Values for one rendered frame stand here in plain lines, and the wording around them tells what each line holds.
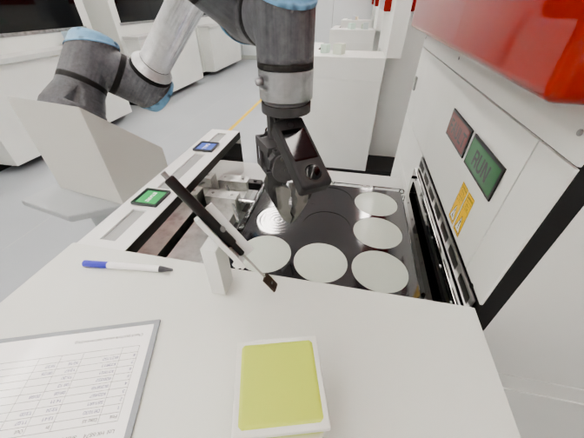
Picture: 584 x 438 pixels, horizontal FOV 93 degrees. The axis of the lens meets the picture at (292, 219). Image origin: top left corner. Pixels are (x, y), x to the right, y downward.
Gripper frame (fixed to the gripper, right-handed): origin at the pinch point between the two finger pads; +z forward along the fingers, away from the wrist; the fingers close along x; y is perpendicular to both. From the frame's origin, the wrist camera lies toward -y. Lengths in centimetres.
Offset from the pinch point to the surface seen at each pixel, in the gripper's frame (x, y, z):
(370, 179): -40, 26, 15
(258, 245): 5.9, 3.2, 7.1
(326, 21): -404, 693, 8
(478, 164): -23.4, -14.1, -12.6
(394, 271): -14.4, -13.4, 7.2
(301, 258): -0.3, -3.5, 7.1
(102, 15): 59, 472, -17
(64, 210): 49, 47, 15
